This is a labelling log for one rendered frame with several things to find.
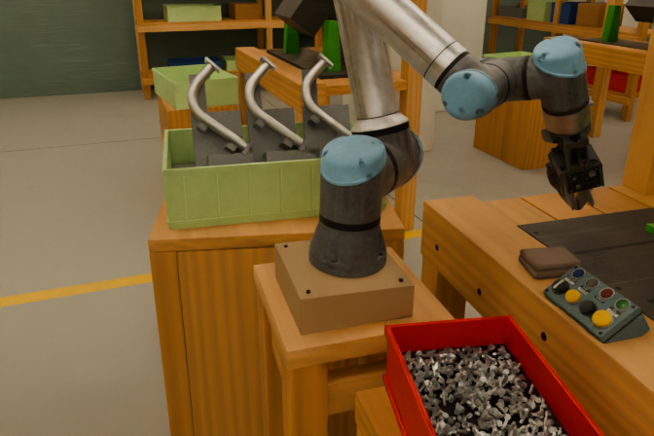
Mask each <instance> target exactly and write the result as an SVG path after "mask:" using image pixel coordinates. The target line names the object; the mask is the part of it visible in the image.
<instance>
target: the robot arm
mask: <svg viewBox="0 0 654 436"><path fill-rule="evenodd" d="M333 1H334V6H335V11H336V17H337V22H338V27H339V31H340V36H341V41H342V46H343V51H344V56H345V65H346V70H347V76H348V80H349V85H350V90H351V95H352V100H353V105H354V110H355V115H356V122H355V124H354V125H353V127H352V129H351V134H352V135H350V136H348V137H346V136H342V137H338V138H336V139H334V140H332V141H330V142H329V143H328V144H327V145H326V146H325V147H324V149H323V151H322V158H321V162H320V173H321V174H320V200H319V221H318V224H317V226H316V229H315V231H314V234H313V236H312V239H311V241H310V244H309V261H310V263H311V264H312V265H313V266H314V267H315V268H316V269H318V270H320V271H321V272H323V273H328V274H330V275H334V276H340V277H362V276H367V275H371V274H374V273H377V272H379V271H380V270H381V269H383V267H384V266H385V263H386V253H387V252H386V246H385V242H384V239H383V235H382V228H381V212H382V198H383V197H384V196H386V195H388V194H389V193H391V192H392V191H394V190H395V189H397V188H398V187H400V186H403V185H405V184H406V183H408V182H409V181H410V180H411V179H412V178H413V177H414V176H415V175H416V174H417V172H418V170H419V169H420V167H421V164H422V160H423V149H422V145H421V142H420V140H419V138H418V136H417V135H416V134H414V133H413V131H412V130H411V129H410V125H409V120H408V118H407V117H406V116H404V115H403V114H401V113H400V112H399V109H398V103H397V97H396V92H395V87H394V82H393V76H392V71H391V65H390V60H389V54H388V49H387V45H388V46H389V47H390V48H391V49H392V50H394V51H395V52H396V53H397V54H399V55H400V56H401V57H402V58H403V59H404V60H405V61H406V62H407V63H409V64H410V65H411V66H412V67H413V68H414V69H415V70H416V71H417V72H418V73H419V74H420V75H421V76H422V77H423V78H424V79H425V80H426V81H427V82H428V83H429V84H430V85H432V86H433V87H434V88H435V89H436V90H437V91H438V92H439V93H440V94H441V99H442V102H443V105H444V108H445V109H446V111H447V112H448V113H449V114H450V115H451V116H453V117H454V118H456V119H459V120H462V121H470V120H475V119H478V118H481V117H484V116H486V115H487V114H488V113H489V112H491V111H492V110H493V109H494V108H496V107H498V106H500V105H501V104H503V103H505V102H507V101H527V100H537V99H540V101H541V106H542V107H541V108H542V114H543V120H544V125H545V128H543V129H541V133H542V137H543V140H544V141H546V142H550V143H554V144H556V143H557V144H558V146H557V147H554V148H551V152H550V153H549V154H548V155H547V156H548V158H549V163H546V164H545V165H546V167H547V171H546V173H547V178H548V180H549V182H550V184H551V185H552V186H553V187H554V188H555V189H556V190H557V191H558V193H559V195H560V196H561V198H562V199H563V200H564V201H565V202H566V204H567V205H568V206H570V208H571V210H574V209H575V210H580V209H582V208H583V207H584V205H585V204H586V203H587V201H588V202H589V204H590V205H591V206H594V205H595V199H594V196H593V193H592V190H593V188H596V187H600V186H601V185H602V186H604V181H603V171H602V163H601V161H600V158H599V157H598V155H597V153H596V152H595V150H594V148H593V146H592V144H590V143H589V138H588V136H587V135H588V134H589V133H590V131H591V128H592V127H591V120H592V119H591V110H590V107H591V106H593V105H594V102H593V101H592V100H590V99H589V90H588V81H587V63H586V61H585V57H584V53H583V47H582V44H581V43H580V41H579V40H577V39H576V38H573V37H570V36H556V37H554V38H552V39H546V40H544V41H542V42H540V43H539V44H538V45H537V46H536V47H535V48H534V50H533V54H532V55H522V56H511V57H500V58H489V57H487V58H482V59H480V60H478V59H477V58H476V57H475V56H473V55H472V54H471V53H469V52H468V51H467V50H466V49H465V48H463V47H462V46H461V45H460V44H459V43H458V41H457V40H455V39H454V38H453V37H452V36H451V35H450V34H449V33H447V32H446V31H445V30H444V29H443V28H442V27H441V26H440V25H438V24H437V23H436V22H435V21H434V20H433V19H432V18H430V17H429V16H428V15H427V14H426V13H425V12H424V11H422V10H421V9H420V8H419V7H418V6H417V5H416V4H415V3H413V2H412V1H411V0H333ZM577 192H578V194H577V196H576V198H575V196H574V193H577Z"/></svg>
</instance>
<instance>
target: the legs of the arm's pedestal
mask: <svg viewBox="0 0 654 436"><path fill-rule="evenodd" d="M257 296H258V317H259V339H260V360H261V382H262V402H263V424H264V436H327V416H328V415H332V414H336V413H341V412H346V411H351V410H355V392H358V391H363V390H368V389H372V388H377V387H382V386H385V385H384V382H383V379H382V374H386V356H387V351H386V352H381V353H376V354H370V355H365V356H360V357H358V365H355V366H350V367H345V368H341V369H335V370H330V371H328V363H323V364H318V365H312V366H307V367H303V368H297V369H292V370H287V369H286V366H285V364H284V361H283V358H282V355H281V353H280V350H279V347H278V344H277V342H276V339H275V336H274V334H273V329H272V326H271V324H270V322H269V319H268V317H267V314H266V311H265V308H264V306H263V303H262V300H261V297H260V295H259V292H258V289H257Z"/></svg>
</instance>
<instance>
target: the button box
mask: <svg viewBox="0 0 654 436"><path fill-rule="evenodd" d="M578 269H581V270H583V271H584V274H583V275H582V276H581V277H574V276H573V275H572V274H573V272H574V271H575V270H578ZM591 278H595V279H597V278H596V277H595V276H593V275H592V274H590V273H589V272H587V271H585V270H584V269H582V268H581V267H580V266H578V265H575V266H574V267H573V268H571V269H570V270H569V271H568V272H566V273H565V274H564V275H562V276H561V277H560V278H559V279H563V280H565V281H566V283H567V289H566V290H565V291H563V292H562V293H556V292H555V291H554V290H553V288H552V284H553V283H552V284H551V285H550V286H548V287H547V288H546V289H545V290H544V291H543V293H544V295H545V297H547V298H548V299H549V300H550V301H552V302H553V303H554V304H555V305H556V306H558V307H559V308H560V309H562V310H563V311H564V312H565V313H566V314H568V315H569V316H570V317H571V318H573V319H574V320H575V321H576V322H577V323H579V324H580V325H581V326H582V327H584V328H585V329H586V330H587V331H588V332H590V333H591V334H592V335H593V336H595V337H596V338H597V339H598V340H599V341H601V342H602V343H603V344H608V343H613V342H618V341H623V340H627V339H632V338H637V337H641V336H643V335H644V334H645V333H647V332H648V331H649V330H650V328H649V326H648V324H647V322H646V320H645V318H644V316H643V314H642V311H641V310H640V308H639V307H638V306H637V305H635V304H634V303H632V302H631V301H630V300H628V299H627V298H625V297H624V296H622V295H621V294H619V293H618V292H616V291H615V290H614V289H612V288H611V287H609V286H608V285H606V284H605V283H603V282H602V281H600V280H599V279H598V282H599V283H598V285H597V286H595V287H588V286H587V285H586V282H587V280H589V279H591ZM606 288H609V289H611V290H612V291H613V295H612V296H611V297H609V298H603V297H602V296H601V295H600V292H601V291H602V290H603V289H606ZM571 289H574V290H577V291H579V293H580V295H581V298H580V300H579V301H577V302H575V303H570V302H568V301H567V300H566V298H565V294H566V292H567V291H569V290H571ZM622 299H625V300H627V301H628V302H629V305H628V307H627V308H625V309H618V308H616V302H617V301H619V300H622ZM585 300H590V301H592V302H593V303H594V305H595V309H594V311H592V312H591V313H583V312H581V311H580V309H579V305H580V303H581V302H582V301H585ZM601 309H603V310H607V311H608V312H609V313H610V314H611V316H612V320H611V322H610V323H609V324H608V325H607V326H604V327H599V326H597V325H595V324H594V322H593V320H592V316H593V314H594V313H595V312H596V311H598V310H601Z"/></svg>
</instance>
